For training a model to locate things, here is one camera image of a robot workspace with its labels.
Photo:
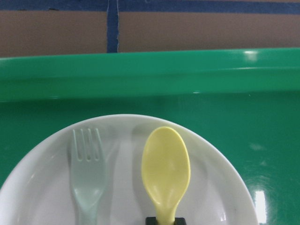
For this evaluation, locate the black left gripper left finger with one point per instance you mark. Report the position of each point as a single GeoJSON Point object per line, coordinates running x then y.
{"type": "Point", "coordinates": [151, 221]}

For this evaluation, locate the white round plate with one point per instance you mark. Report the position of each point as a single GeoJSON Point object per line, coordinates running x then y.
{"type": "Point", "coordinates": [38, 192]}

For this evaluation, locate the pale green plastic fork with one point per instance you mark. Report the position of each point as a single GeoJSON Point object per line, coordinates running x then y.
{"type": "Point", "coordinates": [87, 173]}

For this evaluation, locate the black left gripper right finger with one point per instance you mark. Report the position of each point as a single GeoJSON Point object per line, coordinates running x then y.
{"type": "Point", "coordinates": [180, 221]}

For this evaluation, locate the green plastic tray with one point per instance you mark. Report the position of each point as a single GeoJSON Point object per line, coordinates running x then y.
{"type": "Point", "coordinates": [246, 103]}

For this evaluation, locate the yellow plastic spoon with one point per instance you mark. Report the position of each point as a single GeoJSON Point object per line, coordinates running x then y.
{"type": "Point", "coordinates": [165, 172]}

